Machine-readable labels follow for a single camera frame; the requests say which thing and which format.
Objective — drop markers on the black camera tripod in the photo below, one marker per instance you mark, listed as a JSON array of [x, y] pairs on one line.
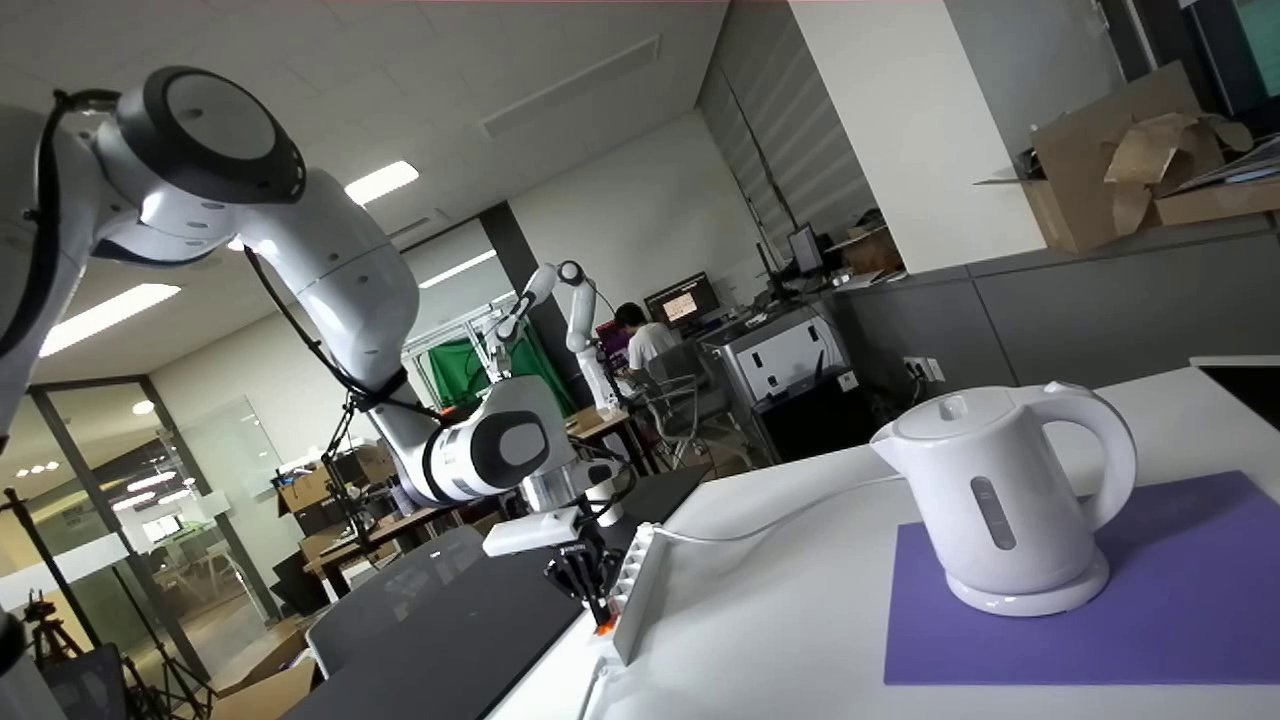
[[83, 625]]

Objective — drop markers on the seated person white shirt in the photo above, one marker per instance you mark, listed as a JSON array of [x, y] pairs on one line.
[[651, 340]]

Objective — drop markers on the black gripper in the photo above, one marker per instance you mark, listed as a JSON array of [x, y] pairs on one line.
[[576, 547]]

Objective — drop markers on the purple mat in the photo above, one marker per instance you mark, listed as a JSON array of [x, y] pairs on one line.
[[1203, 600]]

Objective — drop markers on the white wall outlet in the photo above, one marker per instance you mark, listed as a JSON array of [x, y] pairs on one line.
[[924, 370]]

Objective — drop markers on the white kettle base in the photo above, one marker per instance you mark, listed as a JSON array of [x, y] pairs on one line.
[[1033, 592]]

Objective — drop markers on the flat cardboard box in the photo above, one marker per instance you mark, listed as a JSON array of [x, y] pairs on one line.
[[1222, 201]]

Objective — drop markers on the green screen cloth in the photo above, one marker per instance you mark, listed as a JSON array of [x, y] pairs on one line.
[[480, 364]]

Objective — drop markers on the white cabinet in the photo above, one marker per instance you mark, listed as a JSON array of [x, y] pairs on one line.
[[785, 355]]

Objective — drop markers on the white electric kettle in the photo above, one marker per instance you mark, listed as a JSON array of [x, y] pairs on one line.
[[1002, 494]]

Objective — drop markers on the grey partition wall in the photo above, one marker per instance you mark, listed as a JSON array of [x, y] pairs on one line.
[[1067, 314]]

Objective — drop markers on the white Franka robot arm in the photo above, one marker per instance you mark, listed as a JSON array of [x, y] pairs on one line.
[[320, 293]]

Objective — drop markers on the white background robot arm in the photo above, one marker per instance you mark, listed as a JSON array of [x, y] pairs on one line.
[[564, 314]]

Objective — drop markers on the grey mesh office chair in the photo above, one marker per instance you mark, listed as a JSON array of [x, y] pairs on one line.
[[686, 401]]

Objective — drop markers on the wooden desk with boxes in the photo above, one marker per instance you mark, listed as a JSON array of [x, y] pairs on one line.
[[343, 514]]

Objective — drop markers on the brown floor cardboard box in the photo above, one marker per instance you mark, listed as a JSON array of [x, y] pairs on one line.
[[265, 684]]

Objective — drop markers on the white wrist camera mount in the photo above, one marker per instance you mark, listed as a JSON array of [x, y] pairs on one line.
[[527, 537]]

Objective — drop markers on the computer monitor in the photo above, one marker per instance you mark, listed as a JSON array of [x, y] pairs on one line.
[[683, 301]]

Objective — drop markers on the large open cardboard box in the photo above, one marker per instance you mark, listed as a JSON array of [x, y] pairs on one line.
[[1107, 164]]

